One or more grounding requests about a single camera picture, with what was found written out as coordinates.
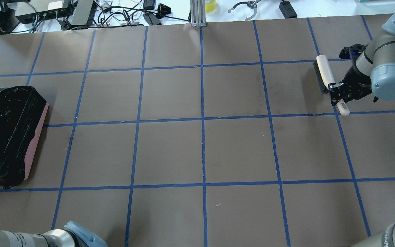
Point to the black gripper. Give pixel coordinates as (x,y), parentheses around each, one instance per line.
(358,83)

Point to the yellow tape roll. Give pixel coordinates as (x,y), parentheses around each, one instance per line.
(209,5)

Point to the black power brick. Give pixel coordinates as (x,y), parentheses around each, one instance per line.
(287,10)

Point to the beige hand brush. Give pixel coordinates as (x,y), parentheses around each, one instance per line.
(328,85)

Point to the black lined trash bin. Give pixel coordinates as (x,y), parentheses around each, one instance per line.
(22,115)

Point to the silver robot arm near bin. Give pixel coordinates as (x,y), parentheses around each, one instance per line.
(72,234)

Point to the aluminium frame post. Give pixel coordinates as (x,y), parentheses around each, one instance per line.
(198,14)

